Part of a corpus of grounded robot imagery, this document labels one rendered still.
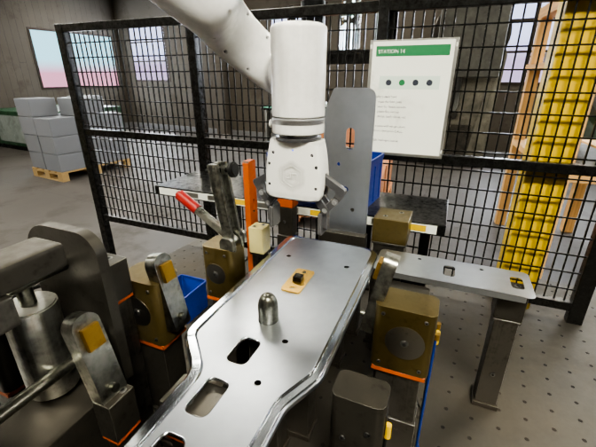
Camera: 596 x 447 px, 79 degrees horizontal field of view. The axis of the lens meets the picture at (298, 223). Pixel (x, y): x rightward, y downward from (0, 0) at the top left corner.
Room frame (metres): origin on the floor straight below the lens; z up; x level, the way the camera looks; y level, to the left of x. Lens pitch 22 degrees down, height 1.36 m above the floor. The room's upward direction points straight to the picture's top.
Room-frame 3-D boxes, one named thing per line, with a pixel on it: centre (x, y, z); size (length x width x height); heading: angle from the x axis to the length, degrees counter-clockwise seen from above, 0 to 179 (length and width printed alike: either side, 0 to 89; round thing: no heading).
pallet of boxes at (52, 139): (5.50, 3.31, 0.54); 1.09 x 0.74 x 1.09; 151
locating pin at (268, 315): (0.48, 0.05, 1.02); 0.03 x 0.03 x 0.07
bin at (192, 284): (0.92, 0.34, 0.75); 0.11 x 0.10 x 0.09; 157
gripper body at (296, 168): (0.60, 0.00, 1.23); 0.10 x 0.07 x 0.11; 67
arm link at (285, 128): (0.60, 0.00, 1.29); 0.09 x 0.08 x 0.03; 67
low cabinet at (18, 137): (8.03, 5.16, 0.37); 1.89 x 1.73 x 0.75; 152
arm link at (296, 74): (0.60, 0.00, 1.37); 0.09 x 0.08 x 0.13; 17
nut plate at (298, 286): (0.60, 0.00, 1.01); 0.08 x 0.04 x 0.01; 157
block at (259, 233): (0.72, 0.08, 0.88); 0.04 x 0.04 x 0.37; 67
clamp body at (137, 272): (0.51, 0.26, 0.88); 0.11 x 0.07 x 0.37; 67
